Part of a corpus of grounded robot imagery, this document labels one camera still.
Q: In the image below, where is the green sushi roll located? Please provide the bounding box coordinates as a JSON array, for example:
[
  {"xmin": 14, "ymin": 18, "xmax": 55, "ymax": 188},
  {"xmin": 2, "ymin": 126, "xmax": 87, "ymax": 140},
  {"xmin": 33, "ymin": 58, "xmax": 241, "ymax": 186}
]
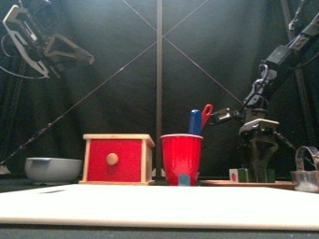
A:
[{"xmin": 238, "ymin": 167, "xmax": 277, "ymax": 184}]

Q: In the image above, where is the brown wooden plate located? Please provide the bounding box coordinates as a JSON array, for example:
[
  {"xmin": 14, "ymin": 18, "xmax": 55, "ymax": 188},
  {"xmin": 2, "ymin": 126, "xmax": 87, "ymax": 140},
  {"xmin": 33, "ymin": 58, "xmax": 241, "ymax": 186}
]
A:
[{"xmin": 198, "ymin": 179, "xmax": 297, "ymax": 190}]

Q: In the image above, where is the white cutting board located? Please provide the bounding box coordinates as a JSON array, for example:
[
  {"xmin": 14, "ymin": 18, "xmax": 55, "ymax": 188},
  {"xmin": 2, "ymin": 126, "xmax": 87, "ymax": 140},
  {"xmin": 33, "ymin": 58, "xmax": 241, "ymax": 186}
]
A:
[{"xmin": 0, "ymin": 183, "xmax": 319, "ymax": 232}]

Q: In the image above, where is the clear glass jar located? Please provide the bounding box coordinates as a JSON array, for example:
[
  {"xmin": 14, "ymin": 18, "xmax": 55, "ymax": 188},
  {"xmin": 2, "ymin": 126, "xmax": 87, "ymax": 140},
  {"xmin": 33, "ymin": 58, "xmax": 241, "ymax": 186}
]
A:
[{"xmin": 290, "ymin": 145, "xmax": 319, "ymax": 193}]

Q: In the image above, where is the red plastic cup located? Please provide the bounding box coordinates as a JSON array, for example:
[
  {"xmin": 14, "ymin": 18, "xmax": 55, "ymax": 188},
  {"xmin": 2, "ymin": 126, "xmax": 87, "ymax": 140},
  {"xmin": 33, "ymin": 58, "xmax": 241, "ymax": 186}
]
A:
[{"xmin": 159, "ymin": 133, "xmax": 205, "ymax": 187}]

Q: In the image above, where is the small blue block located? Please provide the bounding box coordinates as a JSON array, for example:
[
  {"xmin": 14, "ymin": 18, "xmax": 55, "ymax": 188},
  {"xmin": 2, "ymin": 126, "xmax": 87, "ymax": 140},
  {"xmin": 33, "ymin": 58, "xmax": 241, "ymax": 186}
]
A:
[{"xmin": 179, "ymin": 173, "xmax": 193, "ymax": 187}]

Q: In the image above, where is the wooden box with red drawer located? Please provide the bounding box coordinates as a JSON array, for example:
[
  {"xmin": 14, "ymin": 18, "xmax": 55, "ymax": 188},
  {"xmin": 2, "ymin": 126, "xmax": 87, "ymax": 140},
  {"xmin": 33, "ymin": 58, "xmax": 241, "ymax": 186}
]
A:
[{"xmin": 79, "ymin": 133, "xmax": 158, "ymax": 187}]

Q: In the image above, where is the grey bowl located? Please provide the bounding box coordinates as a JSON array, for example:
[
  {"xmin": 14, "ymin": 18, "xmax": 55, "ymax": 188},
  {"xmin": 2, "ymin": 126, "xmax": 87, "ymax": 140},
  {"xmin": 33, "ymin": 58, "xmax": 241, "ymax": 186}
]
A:
[{"xmin": 25, "ymin": 157, "xmax": 85, "ymax": 187}]

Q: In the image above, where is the diagonal frame brace rod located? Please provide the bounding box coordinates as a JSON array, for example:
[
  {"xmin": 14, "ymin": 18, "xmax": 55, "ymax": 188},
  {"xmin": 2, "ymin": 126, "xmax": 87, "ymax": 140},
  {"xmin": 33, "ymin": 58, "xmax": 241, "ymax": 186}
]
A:
[
  {"xmin": 0, "ymin": 0, "xmax": 211, "ymax": 166},
  {"xmin": 121, "ymin": 0, "xmax": 248, "ymax": 106}
]

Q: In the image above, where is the vertical metal frame pole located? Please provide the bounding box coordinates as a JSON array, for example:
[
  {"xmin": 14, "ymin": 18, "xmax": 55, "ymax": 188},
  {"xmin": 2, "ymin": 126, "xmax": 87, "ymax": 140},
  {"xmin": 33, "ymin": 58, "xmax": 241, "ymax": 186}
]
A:
[{"xmin": 154, "ymin": 0, "xmax": 165, "ymax": 179}]

